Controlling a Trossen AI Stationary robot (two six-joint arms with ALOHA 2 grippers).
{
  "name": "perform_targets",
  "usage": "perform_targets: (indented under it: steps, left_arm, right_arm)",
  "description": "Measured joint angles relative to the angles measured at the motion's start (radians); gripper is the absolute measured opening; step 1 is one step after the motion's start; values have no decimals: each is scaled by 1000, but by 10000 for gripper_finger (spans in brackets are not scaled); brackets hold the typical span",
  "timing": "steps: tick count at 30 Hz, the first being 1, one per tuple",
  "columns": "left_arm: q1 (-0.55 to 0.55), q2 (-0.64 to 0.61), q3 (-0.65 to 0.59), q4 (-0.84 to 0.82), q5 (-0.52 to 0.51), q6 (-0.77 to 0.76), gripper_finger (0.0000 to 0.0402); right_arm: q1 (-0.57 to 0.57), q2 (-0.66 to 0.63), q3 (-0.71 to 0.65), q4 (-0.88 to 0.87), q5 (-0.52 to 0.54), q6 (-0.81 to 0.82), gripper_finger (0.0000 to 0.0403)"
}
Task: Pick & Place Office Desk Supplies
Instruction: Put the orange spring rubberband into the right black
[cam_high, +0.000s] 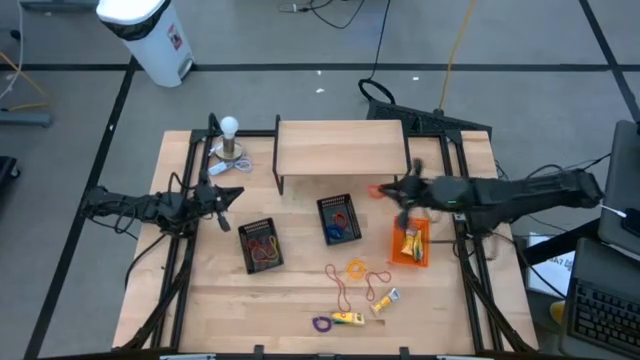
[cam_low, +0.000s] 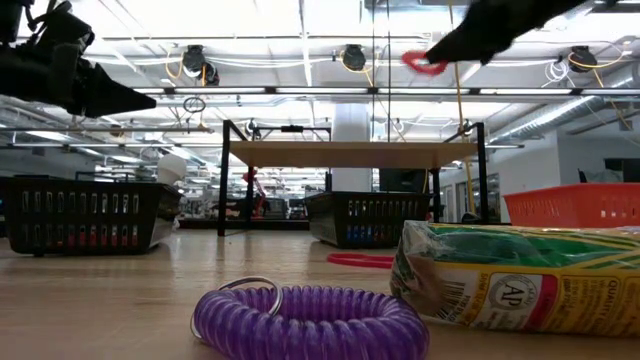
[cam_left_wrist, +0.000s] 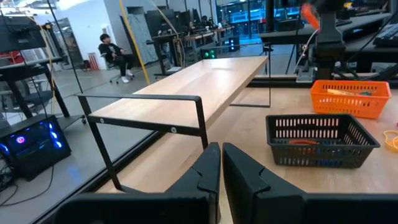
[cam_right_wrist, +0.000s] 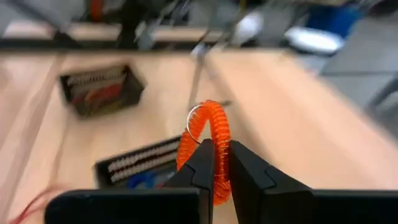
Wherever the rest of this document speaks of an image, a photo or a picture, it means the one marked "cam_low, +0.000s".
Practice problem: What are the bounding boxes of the orange plastic mesh basket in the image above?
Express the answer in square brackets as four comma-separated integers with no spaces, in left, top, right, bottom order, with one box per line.
[503,182,640,230]

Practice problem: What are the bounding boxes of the pink coil wristband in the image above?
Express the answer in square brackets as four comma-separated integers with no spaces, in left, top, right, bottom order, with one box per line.
[327,252,397,270]

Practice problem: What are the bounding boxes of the grey ceiling air duct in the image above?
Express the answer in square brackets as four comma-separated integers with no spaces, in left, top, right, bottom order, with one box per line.
[487,95,599,147]

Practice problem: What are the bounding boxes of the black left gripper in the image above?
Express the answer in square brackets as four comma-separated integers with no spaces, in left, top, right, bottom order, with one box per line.
[0,42,158,119]

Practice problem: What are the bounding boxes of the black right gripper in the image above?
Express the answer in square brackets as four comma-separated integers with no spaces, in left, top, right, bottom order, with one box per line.
[424,0,589,66]

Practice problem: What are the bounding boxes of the black aluminium table frame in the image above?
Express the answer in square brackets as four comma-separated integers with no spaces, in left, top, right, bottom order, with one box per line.
[177,218,311,231]

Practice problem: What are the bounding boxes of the black hanging cable loop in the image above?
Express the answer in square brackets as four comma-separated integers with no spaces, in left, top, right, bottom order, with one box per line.
[182,95,208,115]

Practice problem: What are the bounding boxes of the horizontal ceiling light rail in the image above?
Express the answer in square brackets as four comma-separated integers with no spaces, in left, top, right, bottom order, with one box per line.
[124,86,640,97]

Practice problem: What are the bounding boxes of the long black cable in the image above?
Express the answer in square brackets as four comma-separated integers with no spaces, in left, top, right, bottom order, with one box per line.
[385,0,393,144]

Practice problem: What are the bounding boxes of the orange-red coil keychain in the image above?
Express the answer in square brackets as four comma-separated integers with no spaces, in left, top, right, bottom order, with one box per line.
[401,49,449,77]

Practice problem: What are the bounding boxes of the red background robot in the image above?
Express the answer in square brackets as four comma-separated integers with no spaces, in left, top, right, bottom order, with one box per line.
[242,167,270,221]

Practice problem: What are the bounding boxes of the black ceiling cord reel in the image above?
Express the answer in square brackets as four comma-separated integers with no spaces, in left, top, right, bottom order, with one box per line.
[341,43,369,73]
[181,44,221,87]
[568,44,600,72]

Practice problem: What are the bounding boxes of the dark wall screen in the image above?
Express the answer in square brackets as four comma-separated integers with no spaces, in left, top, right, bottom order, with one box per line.
[603,158,640,184]

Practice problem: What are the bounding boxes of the yellow green crayon pack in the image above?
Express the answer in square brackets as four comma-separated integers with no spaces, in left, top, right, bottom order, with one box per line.
[389,219,640,339]

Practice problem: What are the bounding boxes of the purple coil keychain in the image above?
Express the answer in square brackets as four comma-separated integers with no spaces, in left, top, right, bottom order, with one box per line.
[189,275,430,360]

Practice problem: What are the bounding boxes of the thin black hanging cable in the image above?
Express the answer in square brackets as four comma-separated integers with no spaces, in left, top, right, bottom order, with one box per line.
[369,0,376,144]

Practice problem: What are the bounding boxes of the wooden shelf riser black legs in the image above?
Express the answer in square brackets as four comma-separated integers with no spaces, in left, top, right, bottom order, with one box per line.
[217,119,490,237]

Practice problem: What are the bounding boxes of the black plastic mesh basket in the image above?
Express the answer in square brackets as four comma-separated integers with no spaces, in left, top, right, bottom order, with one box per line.
[302,191,434,250]
[3,174,184,257]

